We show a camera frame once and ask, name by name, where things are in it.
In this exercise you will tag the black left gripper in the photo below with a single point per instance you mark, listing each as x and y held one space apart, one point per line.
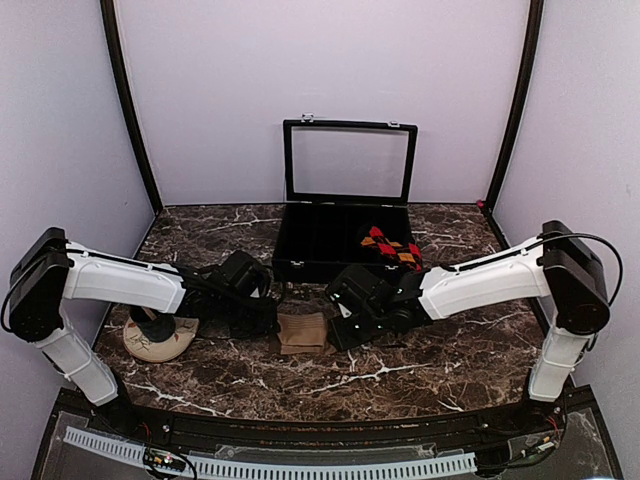
267 326

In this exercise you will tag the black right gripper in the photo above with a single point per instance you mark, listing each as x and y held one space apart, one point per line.
341 338

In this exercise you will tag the tan brown sock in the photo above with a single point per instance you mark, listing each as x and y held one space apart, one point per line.
301 334

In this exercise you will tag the cream branch-pattern plate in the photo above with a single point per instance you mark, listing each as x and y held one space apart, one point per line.
141 348

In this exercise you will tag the black glass-lid display case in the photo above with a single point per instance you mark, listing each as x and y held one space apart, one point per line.
342 178

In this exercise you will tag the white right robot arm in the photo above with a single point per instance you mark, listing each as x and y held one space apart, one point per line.
557 264

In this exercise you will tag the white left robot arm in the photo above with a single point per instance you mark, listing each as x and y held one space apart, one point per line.
167 305

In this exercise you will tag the red orange argyle sock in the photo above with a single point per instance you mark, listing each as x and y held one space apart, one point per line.
406 253

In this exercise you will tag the dark blue mug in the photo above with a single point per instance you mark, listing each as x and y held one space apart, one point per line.
156 327

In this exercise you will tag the white slotted cable duct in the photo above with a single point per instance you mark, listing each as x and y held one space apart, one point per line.
234 462

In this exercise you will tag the left black frame post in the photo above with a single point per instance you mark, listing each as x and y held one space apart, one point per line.
117 60

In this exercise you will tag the black frame post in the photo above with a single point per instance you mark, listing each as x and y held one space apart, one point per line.
117 60
528 55

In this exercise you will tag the right black frame post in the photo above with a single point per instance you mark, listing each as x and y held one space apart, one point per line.
528 55

